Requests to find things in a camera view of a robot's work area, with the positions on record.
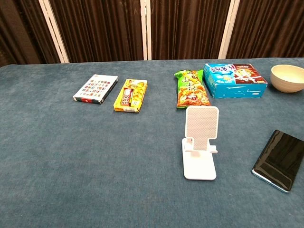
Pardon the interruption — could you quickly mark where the white picture-grid card box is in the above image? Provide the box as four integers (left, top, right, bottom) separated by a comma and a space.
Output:
72, 74, 119, 105

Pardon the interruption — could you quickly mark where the black smartphone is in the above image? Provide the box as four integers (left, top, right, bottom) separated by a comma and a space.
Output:
251, 129, 304, 193

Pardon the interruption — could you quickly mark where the blue cookie box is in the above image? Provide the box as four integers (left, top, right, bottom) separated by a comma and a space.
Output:
203, 63, 268, 99

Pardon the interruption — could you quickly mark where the blue tablecloth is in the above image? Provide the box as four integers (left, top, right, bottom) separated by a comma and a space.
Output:
0, 57, 304, 228

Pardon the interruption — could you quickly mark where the yellow snack box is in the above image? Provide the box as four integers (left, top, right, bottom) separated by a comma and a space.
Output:
113, 78, 148, 114

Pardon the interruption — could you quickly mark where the white phone stand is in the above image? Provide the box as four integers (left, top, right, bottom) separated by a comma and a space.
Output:
181, 105, 219, 181

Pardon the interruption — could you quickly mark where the green orange snack bag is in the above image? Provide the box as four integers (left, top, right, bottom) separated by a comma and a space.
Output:
173, 69, 212, 110

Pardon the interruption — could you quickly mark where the white screen frame post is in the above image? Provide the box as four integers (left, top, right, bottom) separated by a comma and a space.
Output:
218, 0, 241, 60
140, 0, 152, 61
38, 0, 70, 64

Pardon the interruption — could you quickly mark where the dark brown curtain panel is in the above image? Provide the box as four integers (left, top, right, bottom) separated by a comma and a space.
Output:
48, 0, 144, 64
0, 0, 61, 68
150, 0, 231, 61
226, 0, 304, 59

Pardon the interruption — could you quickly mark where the beige bowl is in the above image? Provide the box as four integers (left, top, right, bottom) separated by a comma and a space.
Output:
270, 64, 304, 94

